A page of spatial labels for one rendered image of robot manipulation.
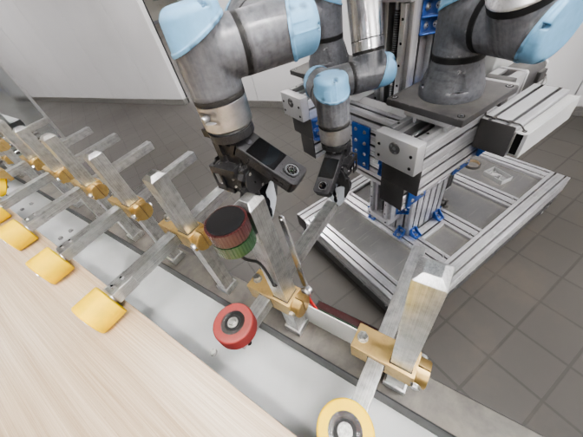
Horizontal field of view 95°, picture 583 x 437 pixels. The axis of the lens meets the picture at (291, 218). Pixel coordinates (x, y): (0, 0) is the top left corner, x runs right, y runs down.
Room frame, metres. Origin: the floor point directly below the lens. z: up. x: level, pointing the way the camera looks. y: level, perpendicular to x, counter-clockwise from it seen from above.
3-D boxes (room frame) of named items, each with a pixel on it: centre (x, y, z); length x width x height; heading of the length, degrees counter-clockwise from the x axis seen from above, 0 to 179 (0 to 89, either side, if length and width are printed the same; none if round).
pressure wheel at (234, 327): (0.25, 0.16, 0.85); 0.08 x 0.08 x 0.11
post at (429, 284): (0.14, -0.13, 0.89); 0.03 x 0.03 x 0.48; 47
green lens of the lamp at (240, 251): (0.27, 0.09, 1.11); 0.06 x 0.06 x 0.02
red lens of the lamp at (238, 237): (0.27, 0.09, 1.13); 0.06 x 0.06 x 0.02
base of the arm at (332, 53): (1.11, -0.29, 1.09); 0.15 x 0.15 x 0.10
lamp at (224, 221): (0.27, 0.09, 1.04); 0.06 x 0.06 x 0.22; 47
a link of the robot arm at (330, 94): (0.59, -0.16, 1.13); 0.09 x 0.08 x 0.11; 0
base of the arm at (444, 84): (0.66, -0.49, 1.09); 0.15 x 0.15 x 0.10
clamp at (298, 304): (0.32, 0.07, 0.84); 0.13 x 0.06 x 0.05; 47
